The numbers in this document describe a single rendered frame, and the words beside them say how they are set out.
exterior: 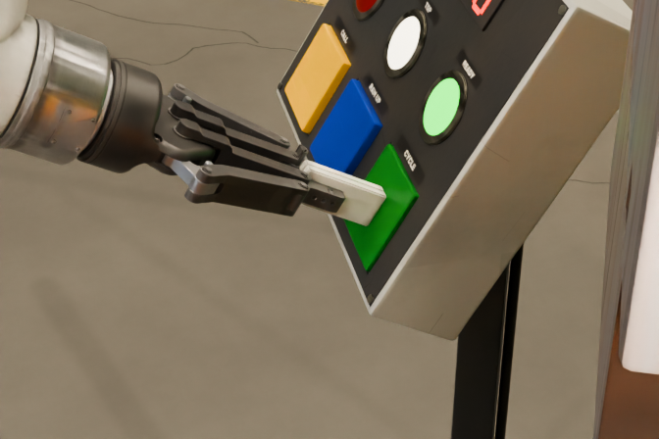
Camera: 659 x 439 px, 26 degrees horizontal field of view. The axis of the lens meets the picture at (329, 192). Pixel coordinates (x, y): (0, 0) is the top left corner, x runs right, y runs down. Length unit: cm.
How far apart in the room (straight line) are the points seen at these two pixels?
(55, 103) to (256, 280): 172
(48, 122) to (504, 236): 34
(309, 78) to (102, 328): 137
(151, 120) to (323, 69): 30
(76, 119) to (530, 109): 31
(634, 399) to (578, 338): 206
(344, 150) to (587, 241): 166
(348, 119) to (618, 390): 71
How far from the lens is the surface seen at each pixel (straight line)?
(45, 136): 96
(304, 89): 126
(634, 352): 41
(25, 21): 96
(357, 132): 115
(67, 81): 95
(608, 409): 50
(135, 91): 98
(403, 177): 107
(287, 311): 258
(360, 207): 108
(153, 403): 241
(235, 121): 106
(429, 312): 108
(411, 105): 110
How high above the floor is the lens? 164
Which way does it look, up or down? 35 degrees down
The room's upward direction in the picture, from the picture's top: straight up
